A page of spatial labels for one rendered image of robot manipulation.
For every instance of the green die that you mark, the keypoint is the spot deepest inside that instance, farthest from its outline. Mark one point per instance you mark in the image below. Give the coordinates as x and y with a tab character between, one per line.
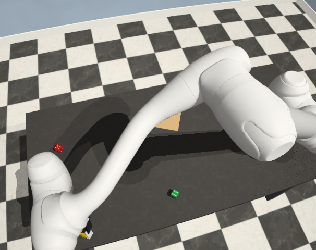
174	194

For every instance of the pale yellow mat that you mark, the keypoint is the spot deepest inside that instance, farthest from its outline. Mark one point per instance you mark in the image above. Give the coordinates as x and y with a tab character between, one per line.
171	123

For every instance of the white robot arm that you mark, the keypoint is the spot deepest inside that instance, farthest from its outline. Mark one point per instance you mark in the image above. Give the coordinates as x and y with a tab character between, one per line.
256	117

